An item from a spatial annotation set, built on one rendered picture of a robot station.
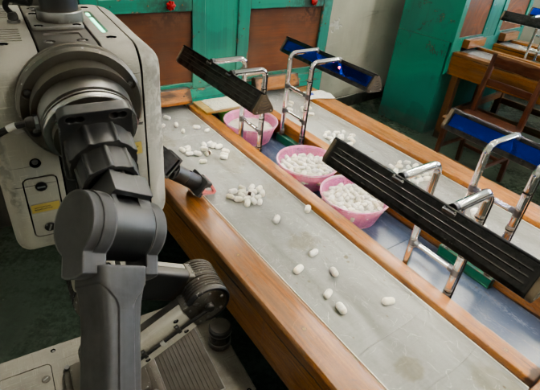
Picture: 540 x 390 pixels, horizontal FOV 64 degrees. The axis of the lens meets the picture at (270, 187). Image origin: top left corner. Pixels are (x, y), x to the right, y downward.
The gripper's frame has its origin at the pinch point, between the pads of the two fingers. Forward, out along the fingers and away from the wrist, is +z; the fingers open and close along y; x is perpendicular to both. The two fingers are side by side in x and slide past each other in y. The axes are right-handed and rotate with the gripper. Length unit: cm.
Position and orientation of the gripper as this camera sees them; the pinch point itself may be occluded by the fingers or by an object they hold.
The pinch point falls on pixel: (213, 190)
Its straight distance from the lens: 159.4
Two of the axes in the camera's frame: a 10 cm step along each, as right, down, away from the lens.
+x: -5.9, 8.1, 0.8
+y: -5.7, -4.8, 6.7
